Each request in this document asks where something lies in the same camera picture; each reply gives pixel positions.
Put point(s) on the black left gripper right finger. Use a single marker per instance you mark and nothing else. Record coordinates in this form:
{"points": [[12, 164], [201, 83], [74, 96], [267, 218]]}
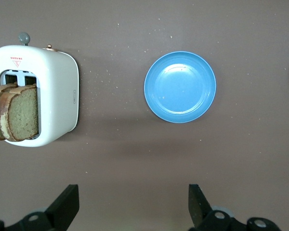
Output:
{"points": [[200, 214]]}

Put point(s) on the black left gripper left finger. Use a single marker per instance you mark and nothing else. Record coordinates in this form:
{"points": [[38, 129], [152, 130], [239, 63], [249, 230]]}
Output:
{"points": [[62, 207]]}

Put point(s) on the blue plate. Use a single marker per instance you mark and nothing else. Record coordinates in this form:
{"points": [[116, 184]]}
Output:
{"points": [[180, 89]]}

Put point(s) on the white toaster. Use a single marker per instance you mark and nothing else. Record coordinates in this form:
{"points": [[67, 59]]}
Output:
{"points": [[55, 96]]}

